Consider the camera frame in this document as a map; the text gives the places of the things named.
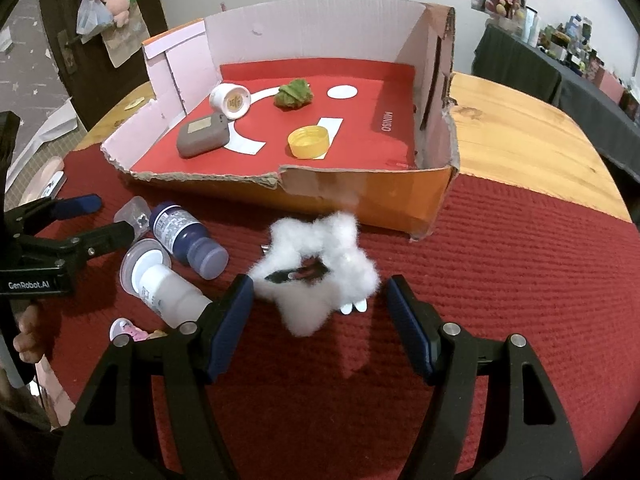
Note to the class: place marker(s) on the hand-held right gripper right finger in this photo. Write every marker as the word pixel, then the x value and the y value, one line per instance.
pixel 412 330

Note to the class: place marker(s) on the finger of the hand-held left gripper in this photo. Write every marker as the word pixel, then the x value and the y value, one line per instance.
pixel 107 237
pixel 82 205

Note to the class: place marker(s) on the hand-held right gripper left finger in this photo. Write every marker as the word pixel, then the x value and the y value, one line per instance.
pixel 230 325

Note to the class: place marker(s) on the small clear plastic container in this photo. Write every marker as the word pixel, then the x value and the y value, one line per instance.
pixel 132 212

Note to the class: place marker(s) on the clear round plastic lid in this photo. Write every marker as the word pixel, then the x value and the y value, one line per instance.
pixel 135 260

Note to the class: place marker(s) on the white pill bottle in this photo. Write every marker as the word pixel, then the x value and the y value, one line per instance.
pixel 170 295

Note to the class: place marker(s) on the dark blue bottle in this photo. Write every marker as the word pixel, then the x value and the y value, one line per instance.
pixel 175 230

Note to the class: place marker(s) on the small doll figure yellow hair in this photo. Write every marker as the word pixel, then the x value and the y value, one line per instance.
pixel 125 330

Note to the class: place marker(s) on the grey square case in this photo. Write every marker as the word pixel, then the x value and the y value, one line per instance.
pixel 200 137

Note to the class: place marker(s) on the orange cardboard box red bottom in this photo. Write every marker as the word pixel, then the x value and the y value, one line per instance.
pixel 350 200

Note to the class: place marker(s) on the white round jar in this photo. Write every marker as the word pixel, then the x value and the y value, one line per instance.
pixel 227 100

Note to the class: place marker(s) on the yellow bottle cap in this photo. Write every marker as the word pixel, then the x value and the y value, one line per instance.
pixel 307 142

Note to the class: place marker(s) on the green fluffy scrunchie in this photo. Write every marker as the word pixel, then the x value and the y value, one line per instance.
pixel 294 94

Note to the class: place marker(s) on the person's left hand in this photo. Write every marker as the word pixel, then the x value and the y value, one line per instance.
pixel 30 340

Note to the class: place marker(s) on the white flat device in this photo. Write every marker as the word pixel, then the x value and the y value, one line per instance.
pixel 52 185

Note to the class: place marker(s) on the pink oval case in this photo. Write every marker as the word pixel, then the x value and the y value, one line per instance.
pixel 42 175

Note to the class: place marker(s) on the white papers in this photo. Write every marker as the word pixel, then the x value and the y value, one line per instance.
pixel 40 130

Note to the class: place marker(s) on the red knitted cloth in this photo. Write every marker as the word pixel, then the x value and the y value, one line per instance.
pixel 500 285

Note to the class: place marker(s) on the small paper tag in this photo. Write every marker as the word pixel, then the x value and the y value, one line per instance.
pixel 135 104

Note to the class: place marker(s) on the clear plastic bag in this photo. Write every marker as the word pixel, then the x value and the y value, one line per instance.
pixel 92 17

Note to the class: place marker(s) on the dark brown door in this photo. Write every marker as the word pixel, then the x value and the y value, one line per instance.
pixel 65 5

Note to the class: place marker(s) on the pale pink plush toy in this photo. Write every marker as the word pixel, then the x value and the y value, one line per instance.
pixel 119 7

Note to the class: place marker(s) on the dark grey covered table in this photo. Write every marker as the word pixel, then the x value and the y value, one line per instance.
pixel 525 70

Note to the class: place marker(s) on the row of small containers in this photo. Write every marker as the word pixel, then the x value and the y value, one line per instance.
pixel 575 45

